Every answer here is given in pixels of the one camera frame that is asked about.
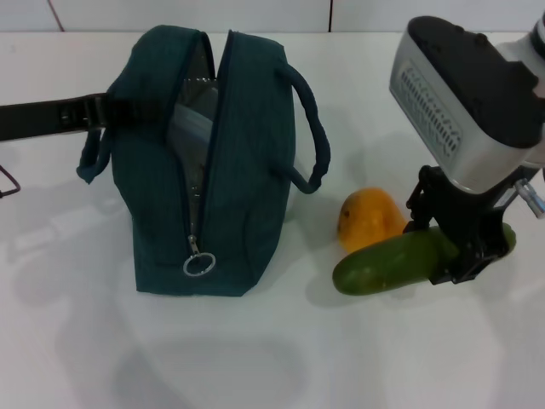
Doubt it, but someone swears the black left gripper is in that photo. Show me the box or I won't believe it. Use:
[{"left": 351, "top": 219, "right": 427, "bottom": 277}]
[{"left": 0, "top": 94, "right": 148, "bottom": 144}]

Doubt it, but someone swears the dark teal zippered lunch bag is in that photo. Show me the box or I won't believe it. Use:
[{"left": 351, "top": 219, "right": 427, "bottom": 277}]
[{"left": 76, "top": 24, "right": 332, "bottom": 296}]

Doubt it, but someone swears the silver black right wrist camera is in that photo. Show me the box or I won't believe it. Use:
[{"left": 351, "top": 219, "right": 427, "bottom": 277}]
[{"left": 389, "top": 15, "right": 545, "bottom": 195}]

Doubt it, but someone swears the orange-yellow pear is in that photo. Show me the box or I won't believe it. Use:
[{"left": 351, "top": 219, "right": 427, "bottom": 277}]
[{"left": 336, "top": 187, "right": 412, "bottom": 253}]

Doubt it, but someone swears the green cucumber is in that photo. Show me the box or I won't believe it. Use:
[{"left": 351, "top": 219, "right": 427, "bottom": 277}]
[{"left": 332, "top": 222, "right": 518, "bottom": 297}]

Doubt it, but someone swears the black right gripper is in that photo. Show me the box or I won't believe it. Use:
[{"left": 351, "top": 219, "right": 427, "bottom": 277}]
[{"left": 402, "top": 164, "right": 545, "bottom": 286}]

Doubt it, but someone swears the grey right arm cable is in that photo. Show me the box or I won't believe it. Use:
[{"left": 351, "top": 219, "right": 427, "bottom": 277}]
[{"left": 513, "top": 178, "right": 545, "bottom": 219}]

